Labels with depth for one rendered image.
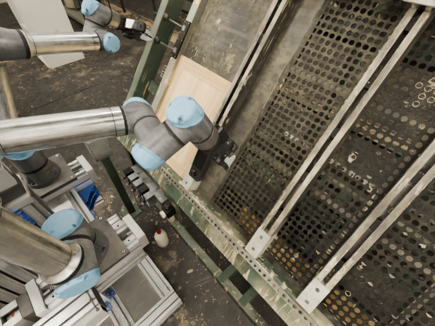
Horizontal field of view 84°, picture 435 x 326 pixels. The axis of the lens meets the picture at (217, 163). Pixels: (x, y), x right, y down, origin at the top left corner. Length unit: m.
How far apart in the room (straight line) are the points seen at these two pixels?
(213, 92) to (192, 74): 0.19
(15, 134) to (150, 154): 0.27
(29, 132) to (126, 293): 1.42
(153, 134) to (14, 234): 0.34
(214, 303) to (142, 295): 0.51
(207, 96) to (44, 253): 0.94
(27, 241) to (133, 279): 1.28
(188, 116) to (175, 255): 1.69
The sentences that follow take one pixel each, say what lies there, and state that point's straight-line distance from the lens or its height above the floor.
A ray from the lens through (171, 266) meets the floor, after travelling 2.09.
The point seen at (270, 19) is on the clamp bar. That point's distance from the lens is 1.18.
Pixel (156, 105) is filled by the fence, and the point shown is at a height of 1.10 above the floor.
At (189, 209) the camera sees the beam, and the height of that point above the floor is 0.85.
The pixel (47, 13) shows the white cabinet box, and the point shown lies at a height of 0.73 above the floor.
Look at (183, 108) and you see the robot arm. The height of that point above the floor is 1.64.
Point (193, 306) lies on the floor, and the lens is 2.00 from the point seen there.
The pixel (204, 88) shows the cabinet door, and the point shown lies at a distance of 1.31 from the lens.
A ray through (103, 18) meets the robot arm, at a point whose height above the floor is 1.56.
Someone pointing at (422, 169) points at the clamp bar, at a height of 1.39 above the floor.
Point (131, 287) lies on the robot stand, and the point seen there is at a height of 0.21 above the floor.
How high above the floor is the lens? 1.95
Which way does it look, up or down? 49 degrees down
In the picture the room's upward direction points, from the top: straight up
